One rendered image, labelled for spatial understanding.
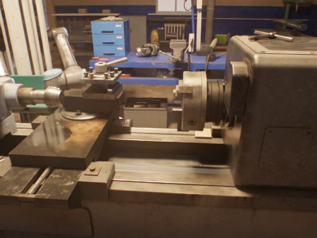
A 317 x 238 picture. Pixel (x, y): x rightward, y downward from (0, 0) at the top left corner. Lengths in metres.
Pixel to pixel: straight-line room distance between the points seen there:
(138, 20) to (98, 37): 4.72
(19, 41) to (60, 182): 1.67
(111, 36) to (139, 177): 2.22
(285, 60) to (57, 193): 0.87
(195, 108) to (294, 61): 0.37
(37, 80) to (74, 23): 3.23
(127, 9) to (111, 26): 5.20
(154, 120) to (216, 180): 2.21
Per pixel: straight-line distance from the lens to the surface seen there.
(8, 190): 1.10
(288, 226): 1.25
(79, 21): 5.54
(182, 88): 1.02
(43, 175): 1.13
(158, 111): 3.19
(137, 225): 1.20
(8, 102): 1.32
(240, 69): 0.90
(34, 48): 2.49
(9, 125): 1.58
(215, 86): 1.09
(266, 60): 0.90
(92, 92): 1.36
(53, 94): 1.23
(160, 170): 1.13
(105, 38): 3.13
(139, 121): 3.25
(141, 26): 7.80
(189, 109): 1.02
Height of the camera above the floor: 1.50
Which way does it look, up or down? 25 degrees down
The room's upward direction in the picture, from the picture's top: straight up
